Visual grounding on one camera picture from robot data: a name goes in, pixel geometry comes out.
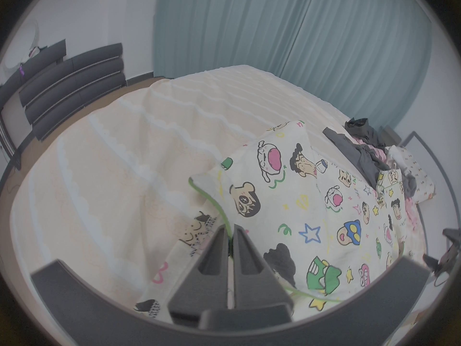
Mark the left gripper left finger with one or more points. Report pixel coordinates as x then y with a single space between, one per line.
203 287

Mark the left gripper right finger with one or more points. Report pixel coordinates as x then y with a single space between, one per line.
255 287

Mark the white printed pyjama top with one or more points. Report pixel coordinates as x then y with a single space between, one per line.
324 211

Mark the bed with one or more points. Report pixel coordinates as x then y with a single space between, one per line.
126 157

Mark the dark grey garment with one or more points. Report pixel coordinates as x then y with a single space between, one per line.
349 150

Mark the pink garment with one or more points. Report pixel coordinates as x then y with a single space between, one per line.
412 214

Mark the black garment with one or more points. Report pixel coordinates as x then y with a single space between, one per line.
363 130

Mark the white printed pillow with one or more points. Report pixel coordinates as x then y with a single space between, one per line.
419 178

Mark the grey bedside table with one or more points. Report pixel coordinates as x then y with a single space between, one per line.
390 135

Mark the dark grey chest of drawers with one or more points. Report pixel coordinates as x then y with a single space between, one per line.
72 88

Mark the blue-green curtain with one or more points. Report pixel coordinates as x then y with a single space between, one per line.
360 49
223 23

